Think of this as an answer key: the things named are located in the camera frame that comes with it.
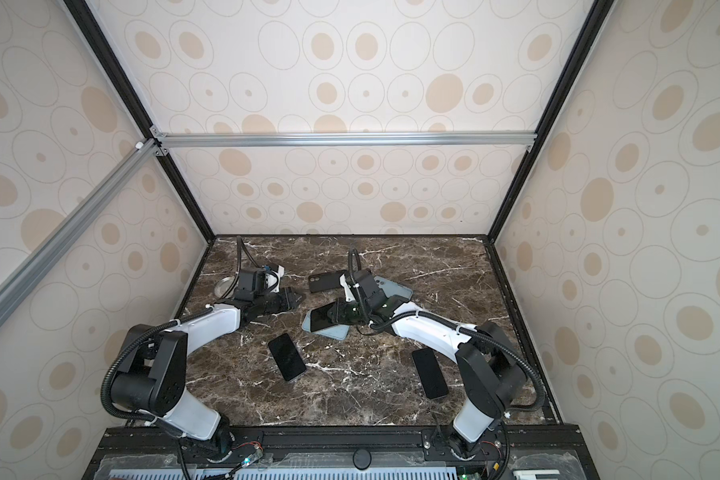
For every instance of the black phone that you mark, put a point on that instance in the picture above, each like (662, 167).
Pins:
(287, 357)
(431, 377)
(323, 318)

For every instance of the black base frame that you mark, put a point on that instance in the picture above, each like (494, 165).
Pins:
(346, 452)

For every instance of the light blue case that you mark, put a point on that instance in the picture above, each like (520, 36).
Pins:
(391, 288)
(339, 332)

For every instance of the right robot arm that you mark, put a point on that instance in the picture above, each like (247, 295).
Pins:
(497, 380)

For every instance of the blue soup can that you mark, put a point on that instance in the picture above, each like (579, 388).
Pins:
(225, 287)

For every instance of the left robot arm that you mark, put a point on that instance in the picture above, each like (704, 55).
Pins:
(147, 380)

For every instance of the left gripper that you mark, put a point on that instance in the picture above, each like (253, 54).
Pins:
(288, 299)

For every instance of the aluminium rail left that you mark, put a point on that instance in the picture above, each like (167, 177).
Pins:
(15, 289)

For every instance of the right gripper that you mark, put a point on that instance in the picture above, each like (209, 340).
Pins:
(340, 302)

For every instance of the aluminium rail back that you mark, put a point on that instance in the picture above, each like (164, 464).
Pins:
(348, 139)

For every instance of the black phone case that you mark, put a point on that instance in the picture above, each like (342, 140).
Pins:
(326, 281)

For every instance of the aluminium rail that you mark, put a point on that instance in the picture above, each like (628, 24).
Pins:
(348, 139)
(15, 289)

